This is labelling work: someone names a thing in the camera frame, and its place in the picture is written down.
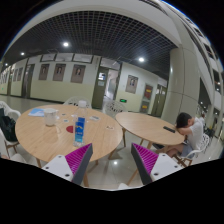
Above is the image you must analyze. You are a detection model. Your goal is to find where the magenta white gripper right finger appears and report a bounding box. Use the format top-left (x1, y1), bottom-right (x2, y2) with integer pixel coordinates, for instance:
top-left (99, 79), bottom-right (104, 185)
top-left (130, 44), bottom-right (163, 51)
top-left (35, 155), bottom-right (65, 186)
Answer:
top-left (131, 143), bottom-right (182, 185)

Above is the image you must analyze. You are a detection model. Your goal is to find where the dark open doorway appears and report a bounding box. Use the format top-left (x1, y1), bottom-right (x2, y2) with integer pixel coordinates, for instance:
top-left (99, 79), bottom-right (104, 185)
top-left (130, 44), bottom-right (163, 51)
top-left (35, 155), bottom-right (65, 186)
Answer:
top-left (92, 67), bottom-right (118, 109)

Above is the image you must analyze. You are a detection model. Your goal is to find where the framed portrait on wall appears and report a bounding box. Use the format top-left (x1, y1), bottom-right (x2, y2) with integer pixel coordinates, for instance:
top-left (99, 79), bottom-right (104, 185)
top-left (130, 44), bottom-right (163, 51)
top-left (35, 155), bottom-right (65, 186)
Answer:
top-left (71, 65), bottom-right (85, 83)

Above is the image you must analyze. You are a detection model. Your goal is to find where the small card on table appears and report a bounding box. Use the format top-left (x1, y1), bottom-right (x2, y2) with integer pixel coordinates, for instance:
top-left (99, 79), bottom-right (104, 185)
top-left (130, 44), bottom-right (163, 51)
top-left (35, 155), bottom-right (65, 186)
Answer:
top-left (90, 116), bottom-right (100, 121)

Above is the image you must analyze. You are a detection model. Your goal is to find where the black bag on chair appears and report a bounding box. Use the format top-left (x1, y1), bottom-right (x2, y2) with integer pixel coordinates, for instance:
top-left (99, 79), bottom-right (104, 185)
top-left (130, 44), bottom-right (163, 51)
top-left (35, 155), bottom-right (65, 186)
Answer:
top-left (0, 108), bottom-right (17, 142)

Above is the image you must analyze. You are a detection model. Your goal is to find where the blue paper sheet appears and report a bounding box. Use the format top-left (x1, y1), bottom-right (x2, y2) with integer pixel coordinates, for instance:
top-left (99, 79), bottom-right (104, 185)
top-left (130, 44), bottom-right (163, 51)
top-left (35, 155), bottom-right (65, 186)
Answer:
top-left (29, 108), bottom-right (44, 117)

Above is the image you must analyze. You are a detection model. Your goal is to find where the round wooden table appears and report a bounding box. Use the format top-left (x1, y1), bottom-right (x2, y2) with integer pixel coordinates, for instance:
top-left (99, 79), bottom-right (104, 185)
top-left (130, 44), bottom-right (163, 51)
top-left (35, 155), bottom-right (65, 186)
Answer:
top-left (15, 104), bottom-right (122, 166)
top-left (114, 111), bottom-right (186, 186)

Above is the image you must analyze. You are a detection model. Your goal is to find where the white chair left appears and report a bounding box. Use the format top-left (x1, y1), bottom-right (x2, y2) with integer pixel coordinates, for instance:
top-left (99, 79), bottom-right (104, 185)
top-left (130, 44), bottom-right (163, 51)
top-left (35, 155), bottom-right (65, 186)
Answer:
top-left (0, 101), bottom-right (21, 149)

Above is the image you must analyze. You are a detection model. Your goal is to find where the green exit sign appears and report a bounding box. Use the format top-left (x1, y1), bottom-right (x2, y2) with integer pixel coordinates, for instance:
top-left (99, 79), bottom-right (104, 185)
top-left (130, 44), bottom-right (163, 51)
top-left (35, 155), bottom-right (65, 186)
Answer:
top-left (120, 99), bottom-right (127, 103)

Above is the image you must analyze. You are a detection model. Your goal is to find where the red round coaster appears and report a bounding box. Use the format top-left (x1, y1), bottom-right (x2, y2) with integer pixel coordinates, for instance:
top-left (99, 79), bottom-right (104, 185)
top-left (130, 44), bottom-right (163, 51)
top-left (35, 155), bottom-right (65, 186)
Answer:
top-left (66, 126), bottom-right (74, 133)

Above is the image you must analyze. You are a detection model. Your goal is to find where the clear plastic cup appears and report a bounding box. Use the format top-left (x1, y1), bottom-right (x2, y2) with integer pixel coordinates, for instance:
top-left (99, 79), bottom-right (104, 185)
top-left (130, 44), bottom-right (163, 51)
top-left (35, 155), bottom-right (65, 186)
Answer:
top-left (44, 108), bottom-right (58, 126)

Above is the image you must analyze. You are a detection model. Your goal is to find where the near round wooden table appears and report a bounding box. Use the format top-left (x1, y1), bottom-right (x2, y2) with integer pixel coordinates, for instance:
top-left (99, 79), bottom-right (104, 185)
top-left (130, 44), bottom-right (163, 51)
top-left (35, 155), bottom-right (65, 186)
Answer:
top-left (15, 104), bottom-right (122, 166)

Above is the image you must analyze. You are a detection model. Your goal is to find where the person in white shirt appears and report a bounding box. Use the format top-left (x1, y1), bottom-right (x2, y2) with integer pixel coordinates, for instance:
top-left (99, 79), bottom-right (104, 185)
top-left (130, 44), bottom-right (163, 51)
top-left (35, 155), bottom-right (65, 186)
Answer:
top-left (167, 112), bottom-right (203, 158)

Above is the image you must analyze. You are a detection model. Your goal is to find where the black phone on table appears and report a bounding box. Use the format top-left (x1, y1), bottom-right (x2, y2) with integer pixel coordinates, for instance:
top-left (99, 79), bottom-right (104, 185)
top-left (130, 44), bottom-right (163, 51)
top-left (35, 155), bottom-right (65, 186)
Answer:
top-left (163, 126), bottom-right (176, 133)

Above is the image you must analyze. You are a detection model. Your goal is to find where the white chair under person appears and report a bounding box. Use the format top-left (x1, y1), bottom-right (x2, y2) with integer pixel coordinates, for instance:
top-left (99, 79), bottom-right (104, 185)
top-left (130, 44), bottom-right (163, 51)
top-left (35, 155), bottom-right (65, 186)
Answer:
top-left (174, 134), bottom-right (210, 167)

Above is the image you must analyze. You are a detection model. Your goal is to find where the clear plastic water bottle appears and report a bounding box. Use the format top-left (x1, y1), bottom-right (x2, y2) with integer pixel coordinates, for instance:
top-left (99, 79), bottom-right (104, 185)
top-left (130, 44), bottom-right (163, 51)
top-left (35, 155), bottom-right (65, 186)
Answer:
top-left (73, 100), bottom-right (87, 147)

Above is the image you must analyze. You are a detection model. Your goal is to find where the far round wooden table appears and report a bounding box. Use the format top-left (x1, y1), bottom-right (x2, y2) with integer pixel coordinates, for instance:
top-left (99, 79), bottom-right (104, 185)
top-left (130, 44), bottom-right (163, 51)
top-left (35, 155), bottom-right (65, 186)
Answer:
top-left (114, 111), bottom-right (186, 186)

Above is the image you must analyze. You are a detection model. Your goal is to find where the white chair behind table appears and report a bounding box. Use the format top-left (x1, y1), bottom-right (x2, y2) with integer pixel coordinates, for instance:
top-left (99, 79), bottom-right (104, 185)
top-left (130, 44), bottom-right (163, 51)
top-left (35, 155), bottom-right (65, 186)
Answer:
top-left (64, 96), bottom-right (91, 108)

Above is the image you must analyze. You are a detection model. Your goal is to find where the white chair centre back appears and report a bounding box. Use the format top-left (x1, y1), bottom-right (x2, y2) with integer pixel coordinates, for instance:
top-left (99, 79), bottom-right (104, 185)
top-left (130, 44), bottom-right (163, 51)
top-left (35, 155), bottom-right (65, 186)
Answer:
top-left (104, 100), bottom-right (127, 118)

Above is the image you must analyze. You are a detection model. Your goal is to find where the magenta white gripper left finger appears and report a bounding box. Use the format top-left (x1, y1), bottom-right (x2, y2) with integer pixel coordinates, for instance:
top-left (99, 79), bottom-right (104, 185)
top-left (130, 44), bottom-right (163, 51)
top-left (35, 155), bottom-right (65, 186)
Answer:
top-left (43, 144), bottom-right (93, 185)

